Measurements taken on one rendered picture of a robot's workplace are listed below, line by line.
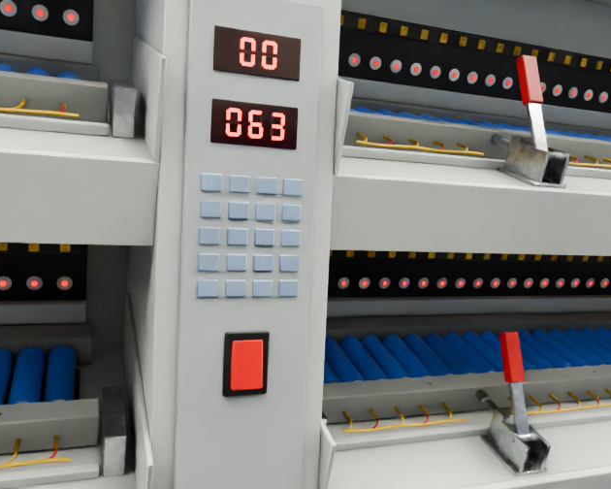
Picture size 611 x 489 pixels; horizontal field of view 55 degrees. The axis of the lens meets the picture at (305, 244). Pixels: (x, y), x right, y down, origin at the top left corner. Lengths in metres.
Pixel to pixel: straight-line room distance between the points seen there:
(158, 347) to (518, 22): 0.51
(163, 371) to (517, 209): 0.24
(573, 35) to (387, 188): 0.42
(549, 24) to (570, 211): 0.32
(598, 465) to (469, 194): 0.23
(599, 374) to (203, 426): 0.36
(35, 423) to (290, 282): 0.17
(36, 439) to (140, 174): 0.18
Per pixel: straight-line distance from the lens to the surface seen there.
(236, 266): 0.30
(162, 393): 0.32
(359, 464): 0.41
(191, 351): 0.31
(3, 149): 0.30
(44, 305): 0.48
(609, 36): 0.76
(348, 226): 0.34
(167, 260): 0.30
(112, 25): 0.52
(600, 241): 0.46
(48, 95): 0.37
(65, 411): 0.39
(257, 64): 0.31
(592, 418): 0.54
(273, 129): 0.31
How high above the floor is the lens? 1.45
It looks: 3 degrees down
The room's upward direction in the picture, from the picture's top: 3 degrees clockwise
